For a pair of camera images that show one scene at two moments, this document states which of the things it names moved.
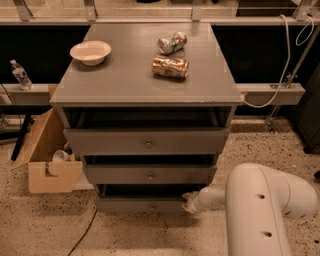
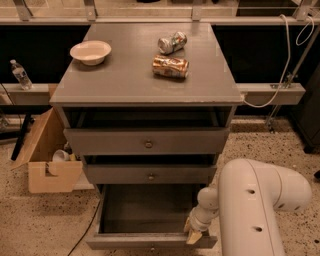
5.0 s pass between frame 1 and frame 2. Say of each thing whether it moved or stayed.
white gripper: moved
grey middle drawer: stayed
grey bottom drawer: moved
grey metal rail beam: stayed
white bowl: stayed
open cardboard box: stayed
